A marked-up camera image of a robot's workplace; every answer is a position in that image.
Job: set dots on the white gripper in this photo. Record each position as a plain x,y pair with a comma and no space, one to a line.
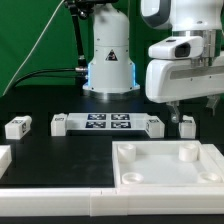
171,81

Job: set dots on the white square table top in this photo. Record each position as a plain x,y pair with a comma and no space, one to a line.
166,163

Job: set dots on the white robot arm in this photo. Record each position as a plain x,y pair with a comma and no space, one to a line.
111,73

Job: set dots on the white U-shaped obstacle fence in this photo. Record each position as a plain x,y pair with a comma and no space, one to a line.
119,200

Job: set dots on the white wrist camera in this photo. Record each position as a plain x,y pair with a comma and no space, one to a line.
177,47

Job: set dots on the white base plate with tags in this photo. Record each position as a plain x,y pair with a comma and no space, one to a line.
106,121

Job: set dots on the black camera stand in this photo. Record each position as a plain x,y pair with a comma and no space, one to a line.
81,10

